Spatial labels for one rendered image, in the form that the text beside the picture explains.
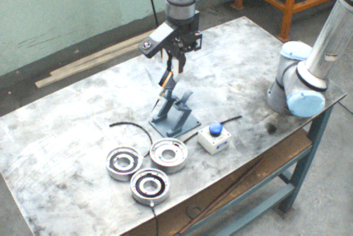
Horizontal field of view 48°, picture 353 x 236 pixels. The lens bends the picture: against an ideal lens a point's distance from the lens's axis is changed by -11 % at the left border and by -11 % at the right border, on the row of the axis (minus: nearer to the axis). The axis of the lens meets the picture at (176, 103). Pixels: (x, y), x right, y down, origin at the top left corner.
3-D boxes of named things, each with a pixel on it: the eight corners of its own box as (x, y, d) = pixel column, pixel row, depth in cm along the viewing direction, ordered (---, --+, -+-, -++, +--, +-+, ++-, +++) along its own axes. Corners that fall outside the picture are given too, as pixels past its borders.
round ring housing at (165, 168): (174, 180, 121) (174, 171, 118) (143, 165, 125) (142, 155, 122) (193, 156, 128) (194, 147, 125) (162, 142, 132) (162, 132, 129)
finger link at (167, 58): (183, 70, 127) (187, 46, 120) (166, 78, 124) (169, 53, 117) (176, 64, 128) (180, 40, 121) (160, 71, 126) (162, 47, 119)
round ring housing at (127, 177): (115, 187, 118) (113, 178, 116) (101, 161, 125) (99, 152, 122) (149, 175, 122) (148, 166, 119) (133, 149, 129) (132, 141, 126)
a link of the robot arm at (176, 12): (178, 9, 103) (158, -3, 108) (177, 25, 106) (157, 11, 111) (202, 1, 106) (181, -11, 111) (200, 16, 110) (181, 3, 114)
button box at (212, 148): (212, 156, 128) (213, 144, 125) (196, 141, 132) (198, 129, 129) (232, 144, 132) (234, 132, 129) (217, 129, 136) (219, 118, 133)
